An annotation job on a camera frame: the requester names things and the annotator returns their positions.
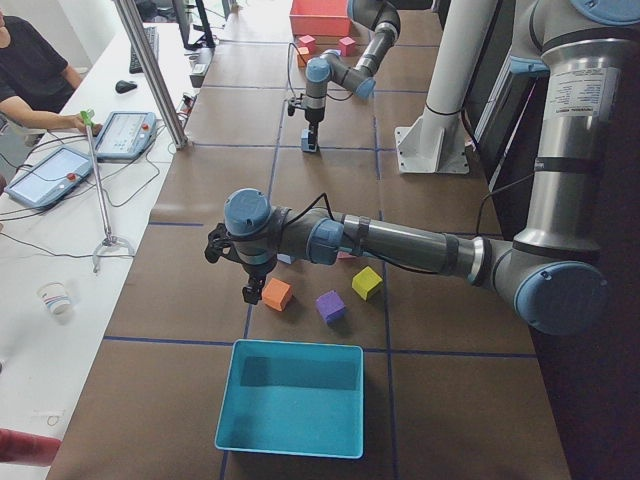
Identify teach pendant far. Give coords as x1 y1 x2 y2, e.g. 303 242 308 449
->
95 111 157 162

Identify crimson foam block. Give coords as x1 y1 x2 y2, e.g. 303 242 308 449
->
297 35 317 53

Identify yellow foam block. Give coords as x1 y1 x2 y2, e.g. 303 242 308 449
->
351 266 383 301

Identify orange foam block left side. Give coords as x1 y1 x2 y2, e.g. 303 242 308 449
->
262 278 293 312

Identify pink plastic bin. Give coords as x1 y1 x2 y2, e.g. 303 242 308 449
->
289 0 351 37

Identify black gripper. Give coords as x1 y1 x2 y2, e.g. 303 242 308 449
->
305 106 324 152
241 259 274 305

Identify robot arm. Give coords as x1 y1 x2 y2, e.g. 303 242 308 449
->
288 1 401 153
205 1 639 335

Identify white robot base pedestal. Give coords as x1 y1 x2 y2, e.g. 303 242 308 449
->
395 0 497 174

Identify black keyboard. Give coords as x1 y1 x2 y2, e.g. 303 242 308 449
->
128 25 160 74

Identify red cylinder object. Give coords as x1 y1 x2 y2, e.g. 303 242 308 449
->
1 428 61 466

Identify magenta foam block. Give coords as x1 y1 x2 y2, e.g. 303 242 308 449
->
338 36 357 57

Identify teach pendant near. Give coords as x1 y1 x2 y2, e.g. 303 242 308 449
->
5 147 93 209

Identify teach pendant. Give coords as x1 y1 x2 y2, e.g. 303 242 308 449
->
5 147 93 209
95 111 157 162

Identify paper cup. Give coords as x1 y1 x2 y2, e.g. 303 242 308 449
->
37 282 72 315

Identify computer mouse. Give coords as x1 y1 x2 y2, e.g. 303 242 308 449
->
114 80 137 94

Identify reacher grabber tool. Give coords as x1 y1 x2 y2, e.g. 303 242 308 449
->
80 109 135 274

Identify seated person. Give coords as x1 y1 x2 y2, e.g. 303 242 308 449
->
1 15 86 133

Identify purple foam block left side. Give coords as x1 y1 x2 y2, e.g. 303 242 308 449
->
315 290 346 324

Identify light blue block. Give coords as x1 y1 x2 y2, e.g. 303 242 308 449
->
277 254 296 265
301 128 318 153

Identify teal plastic bin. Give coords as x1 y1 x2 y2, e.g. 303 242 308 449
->
215 339 365 459

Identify pink foam block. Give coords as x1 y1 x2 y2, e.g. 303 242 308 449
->
337 251 356 260

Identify aluminium frame post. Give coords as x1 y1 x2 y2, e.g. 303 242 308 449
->
114 0 188 151

